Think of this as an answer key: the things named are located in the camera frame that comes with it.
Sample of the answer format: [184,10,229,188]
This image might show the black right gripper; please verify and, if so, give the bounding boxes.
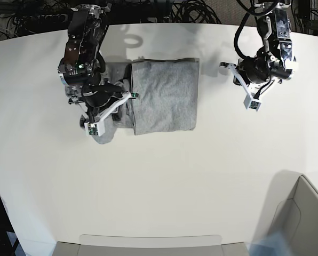
[81,82,123,122]

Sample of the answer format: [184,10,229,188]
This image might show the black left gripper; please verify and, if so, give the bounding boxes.
[233,57,275,88]

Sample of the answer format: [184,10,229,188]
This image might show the grey T-shirt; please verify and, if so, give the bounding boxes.
[65,57,201,145]

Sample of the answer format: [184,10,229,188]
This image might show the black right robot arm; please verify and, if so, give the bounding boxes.
[58,1,124,123]

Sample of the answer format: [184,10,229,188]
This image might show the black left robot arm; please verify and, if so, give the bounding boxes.
[234,1,297,87]

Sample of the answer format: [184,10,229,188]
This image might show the beige box at bottom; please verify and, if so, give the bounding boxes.
[52,234,249,255]

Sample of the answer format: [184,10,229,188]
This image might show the beige box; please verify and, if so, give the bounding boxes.
[52,234,249,255]
[269,175,318,255]

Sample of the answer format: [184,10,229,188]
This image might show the beige box at right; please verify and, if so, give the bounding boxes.
[269,175,318,255]

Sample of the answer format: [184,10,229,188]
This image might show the black cable bundle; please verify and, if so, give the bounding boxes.
[172,0,224,25]

